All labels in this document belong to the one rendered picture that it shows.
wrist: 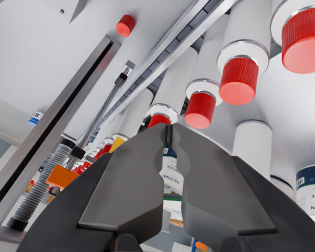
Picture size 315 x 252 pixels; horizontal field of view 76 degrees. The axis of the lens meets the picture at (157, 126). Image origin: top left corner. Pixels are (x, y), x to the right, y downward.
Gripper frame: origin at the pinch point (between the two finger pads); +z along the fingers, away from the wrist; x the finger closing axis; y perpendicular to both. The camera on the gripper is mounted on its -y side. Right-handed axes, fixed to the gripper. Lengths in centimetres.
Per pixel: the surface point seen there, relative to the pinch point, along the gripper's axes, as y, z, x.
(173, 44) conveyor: -1.8, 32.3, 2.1
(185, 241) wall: 535, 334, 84
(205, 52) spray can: -2.3, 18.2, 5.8
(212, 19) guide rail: -6.3, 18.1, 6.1
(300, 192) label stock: 38, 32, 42
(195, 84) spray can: 1.0, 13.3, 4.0
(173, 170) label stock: 34.0, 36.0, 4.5
